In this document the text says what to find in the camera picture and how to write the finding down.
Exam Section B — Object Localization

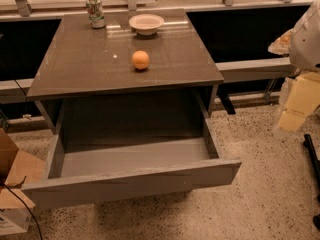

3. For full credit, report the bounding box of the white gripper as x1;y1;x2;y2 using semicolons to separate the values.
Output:
268;0;320;132

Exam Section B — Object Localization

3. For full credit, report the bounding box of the orange fruit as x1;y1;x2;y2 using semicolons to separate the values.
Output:
132;50;149;70

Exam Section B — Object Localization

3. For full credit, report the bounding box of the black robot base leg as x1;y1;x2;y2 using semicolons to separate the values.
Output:
303;134;320;230

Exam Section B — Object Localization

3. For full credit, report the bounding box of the grey cabinet with glossy top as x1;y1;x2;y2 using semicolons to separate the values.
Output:
26;8;225;135

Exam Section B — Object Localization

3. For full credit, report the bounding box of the open grey top drawer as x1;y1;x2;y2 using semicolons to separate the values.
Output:
20;98;243;212

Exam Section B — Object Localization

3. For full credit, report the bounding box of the white ceramic bowl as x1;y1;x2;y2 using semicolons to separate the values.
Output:
129;14;164;36

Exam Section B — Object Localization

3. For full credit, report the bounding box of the green soda can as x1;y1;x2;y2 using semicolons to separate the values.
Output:
86;0;105;29

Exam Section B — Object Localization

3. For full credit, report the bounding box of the brown cardboard box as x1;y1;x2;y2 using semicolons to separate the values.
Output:
0;129;45;235

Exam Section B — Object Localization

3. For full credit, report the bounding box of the black cable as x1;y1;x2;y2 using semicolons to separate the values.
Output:
0;180;44;240

